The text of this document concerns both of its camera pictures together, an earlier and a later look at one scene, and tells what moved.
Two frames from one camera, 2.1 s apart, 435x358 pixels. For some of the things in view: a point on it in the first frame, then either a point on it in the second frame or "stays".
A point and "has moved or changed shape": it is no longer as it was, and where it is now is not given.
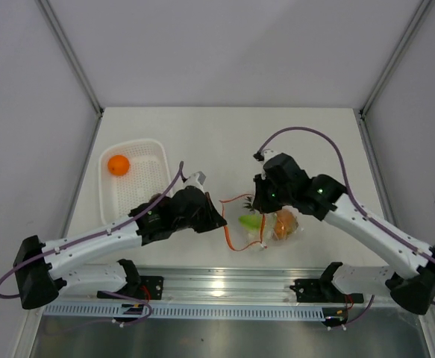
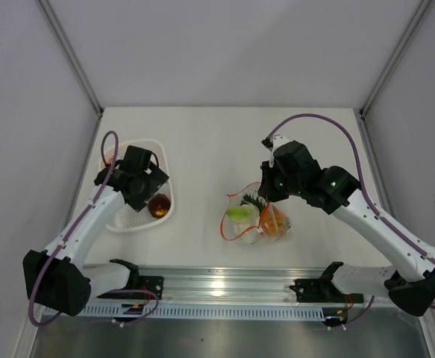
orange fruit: (119, 165) has moved or changed shape
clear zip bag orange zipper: (246, 227) has moved or changed shape
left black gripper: (218, 219) → (156, 179)
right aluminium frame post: (420, 15) stays
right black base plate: (314, 291) stays
